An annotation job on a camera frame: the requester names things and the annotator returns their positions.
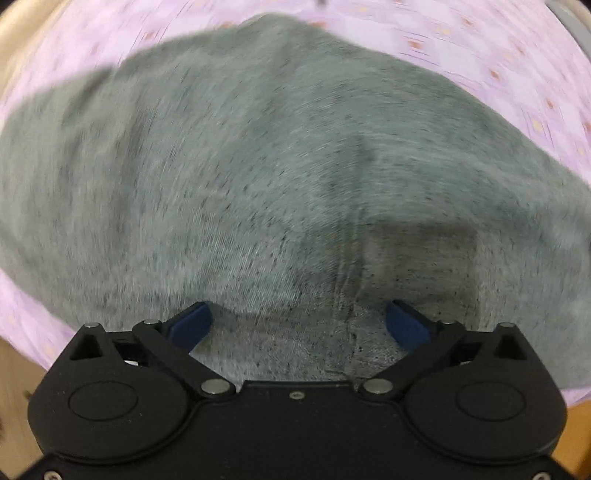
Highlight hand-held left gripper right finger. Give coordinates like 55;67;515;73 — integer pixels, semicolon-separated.
359;300;525;400

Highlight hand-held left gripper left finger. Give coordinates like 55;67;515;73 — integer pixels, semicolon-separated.
69;301;235;398

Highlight grey pants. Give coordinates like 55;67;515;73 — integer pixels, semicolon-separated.
0;13;591;411

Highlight pink checked bedsheet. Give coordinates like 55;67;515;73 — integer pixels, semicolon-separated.
0;0;591;411

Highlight small grey cloth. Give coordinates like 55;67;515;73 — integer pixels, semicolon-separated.
546;0;586;44

